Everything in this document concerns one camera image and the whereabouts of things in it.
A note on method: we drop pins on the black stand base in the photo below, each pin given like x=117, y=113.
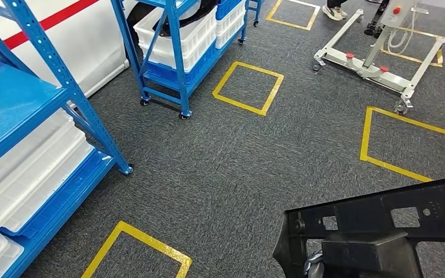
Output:
x=374, y=27

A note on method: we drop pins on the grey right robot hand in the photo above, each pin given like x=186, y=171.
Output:
x=315, y=266

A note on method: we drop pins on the white car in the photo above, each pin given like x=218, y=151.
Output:
x=88, y=42

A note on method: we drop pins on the white mobile lift frame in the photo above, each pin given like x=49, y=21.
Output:
x=360, y=69

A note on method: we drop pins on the black plastic licence plate bracket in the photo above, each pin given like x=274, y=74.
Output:
x=360, y=218

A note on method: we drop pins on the person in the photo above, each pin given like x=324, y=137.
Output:
x=332, y=12

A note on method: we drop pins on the black curved trim part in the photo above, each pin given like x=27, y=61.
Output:
x=207, y=7

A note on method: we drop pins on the blue metal shelf rack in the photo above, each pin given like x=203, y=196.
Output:
x=259, y=9
x=11, y=99
x=177, y=57

